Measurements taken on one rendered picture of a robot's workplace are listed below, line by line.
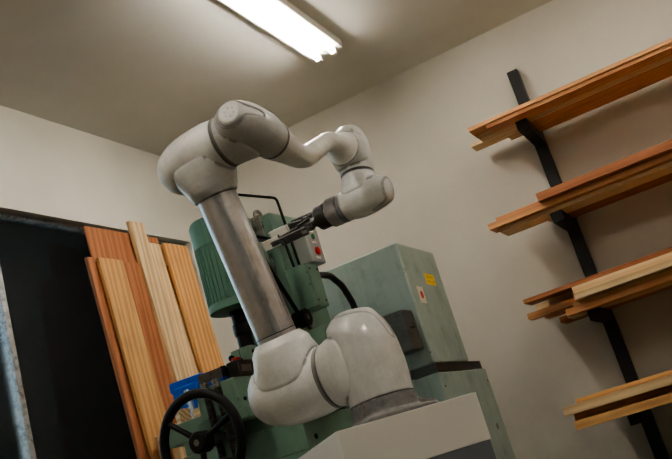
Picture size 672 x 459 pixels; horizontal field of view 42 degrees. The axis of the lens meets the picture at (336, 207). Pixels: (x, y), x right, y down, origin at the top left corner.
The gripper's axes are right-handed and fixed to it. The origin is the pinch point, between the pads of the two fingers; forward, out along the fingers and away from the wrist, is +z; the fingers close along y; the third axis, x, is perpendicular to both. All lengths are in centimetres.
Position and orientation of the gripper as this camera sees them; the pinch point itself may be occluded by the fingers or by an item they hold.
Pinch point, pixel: (274, 238)
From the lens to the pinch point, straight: 270.9
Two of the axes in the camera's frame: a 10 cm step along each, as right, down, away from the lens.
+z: -8.3, 3.8, 4.1
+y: 2.4, -4.1, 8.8
